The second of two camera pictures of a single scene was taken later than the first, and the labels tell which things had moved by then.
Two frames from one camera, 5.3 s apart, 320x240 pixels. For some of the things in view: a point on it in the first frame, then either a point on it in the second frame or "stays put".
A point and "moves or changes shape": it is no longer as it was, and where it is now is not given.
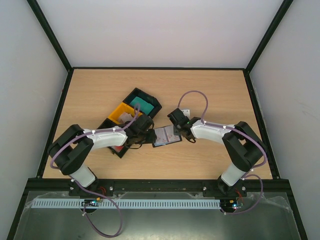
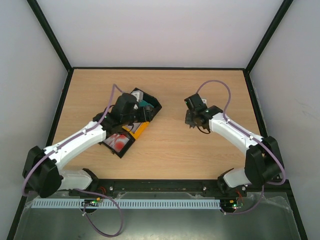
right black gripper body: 184,130 → 191,120
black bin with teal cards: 148,105 stays put
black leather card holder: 165,136 moves or changes shape
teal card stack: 144,106 stays put
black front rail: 259,187 stays put
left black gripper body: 145,139 → 145,116
